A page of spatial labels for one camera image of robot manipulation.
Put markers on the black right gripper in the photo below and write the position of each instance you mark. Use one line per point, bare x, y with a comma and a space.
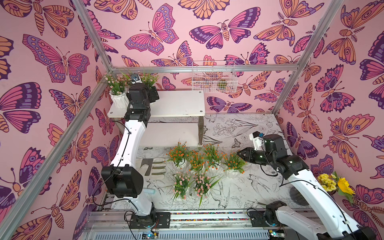
256, 155

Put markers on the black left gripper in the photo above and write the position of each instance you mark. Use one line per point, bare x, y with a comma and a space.
152, 99

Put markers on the pink flower pot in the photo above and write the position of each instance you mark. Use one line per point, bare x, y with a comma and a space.
202, 185
148, 79
181, 185
117, 90

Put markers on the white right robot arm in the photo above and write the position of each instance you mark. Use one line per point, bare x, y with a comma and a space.
336, 224

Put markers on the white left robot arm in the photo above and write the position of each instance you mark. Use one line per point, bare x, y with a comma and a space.
121, 178

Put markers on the white two-tier rack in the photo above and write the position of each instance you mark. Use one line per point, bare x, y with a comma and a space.
176, 104

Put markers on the orange flower pot far right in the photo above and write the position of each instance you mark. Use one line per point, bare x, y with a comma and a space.
233, 165

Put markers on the orange flower pot far left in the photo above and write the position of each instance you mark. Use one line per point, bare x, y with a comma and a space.
179, 155

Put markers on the yellow sunflower bouquet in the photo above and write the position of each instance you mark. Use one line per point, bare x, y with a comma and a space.
332, 183

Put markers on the light blue tube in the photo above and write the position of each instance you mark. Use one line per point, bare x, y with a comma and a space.
149, 191

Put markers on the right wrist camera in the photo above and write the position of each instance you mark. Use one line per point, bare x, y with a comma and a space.
257, 139

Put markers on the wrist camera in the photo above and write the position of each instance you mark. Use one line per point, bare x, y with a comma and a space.
257, 139
135, 79

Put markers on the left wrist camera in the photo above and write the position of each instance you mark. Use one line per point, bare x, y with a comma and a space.
135, 79

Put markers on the white wire basket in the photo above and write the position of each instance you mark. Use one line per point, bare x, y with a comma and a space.
214, 79

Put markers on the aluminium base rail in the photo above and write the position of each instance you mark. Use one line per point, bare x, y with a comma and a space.
231, 224

